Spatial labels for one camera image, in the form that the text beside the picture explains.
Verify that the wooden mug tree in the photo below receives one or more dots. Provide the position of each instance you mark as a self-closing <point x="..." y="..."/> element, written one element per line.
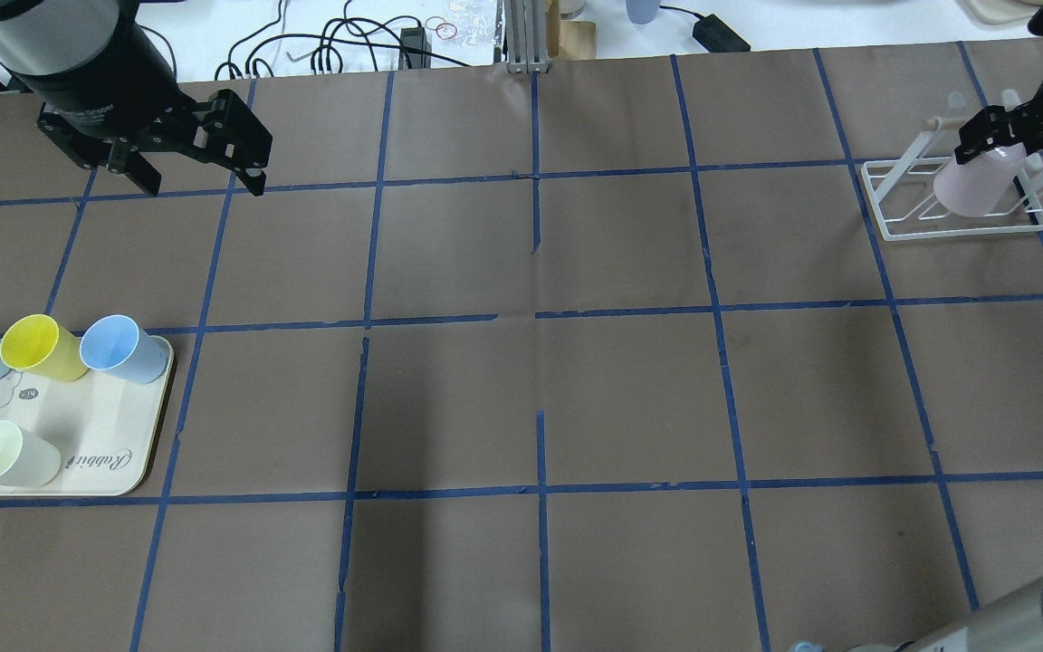
<point x="568" y="38"/>

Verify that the cream rabbit tray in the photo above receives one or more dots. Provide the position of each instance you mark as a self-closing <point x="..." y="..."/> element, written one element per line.
<point x="105" y="428"/>

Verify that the yellow plastic cup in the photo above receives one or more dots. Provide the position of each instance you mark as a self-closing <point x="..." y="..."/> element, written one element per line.
<point x="37" y="344"/>

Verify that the blue cup on side table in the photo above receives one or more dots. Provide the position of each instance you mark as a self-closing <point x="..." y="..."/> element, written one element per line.
<point x="641" y="12"/>

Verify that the beige tray with plate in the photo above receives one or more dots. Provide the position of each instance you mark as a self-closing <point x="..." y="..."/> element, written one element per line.
<point x="1001" y="12"/>

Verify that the black power adapter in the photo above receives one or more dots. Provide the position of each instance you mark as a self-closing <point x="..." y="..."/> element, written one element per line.
<point x="715" y="36"/>

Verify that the pale green plastic cup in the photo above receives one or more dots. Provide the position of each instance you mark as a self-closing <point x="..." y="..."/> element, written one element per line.
<point x="26" y="459"/>

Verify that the aluminium frame post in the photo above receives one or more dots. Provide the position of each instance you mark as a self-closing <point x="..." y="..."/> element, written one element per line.
<point x="525" y="36"/>

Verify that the white wire cup rack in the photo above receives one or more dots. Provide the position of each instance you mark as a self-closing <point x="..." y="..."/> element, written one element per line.
<point x="926" y="194"/>

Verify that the pink plastic cup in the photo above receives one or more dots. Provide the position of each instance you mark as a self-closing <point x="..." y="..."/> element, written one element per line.
<point x="973" y="190"/>

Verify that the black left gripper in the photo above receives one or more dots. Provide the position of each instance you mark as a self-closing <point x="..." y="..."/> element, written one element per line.
<point x="96" y="80"/>

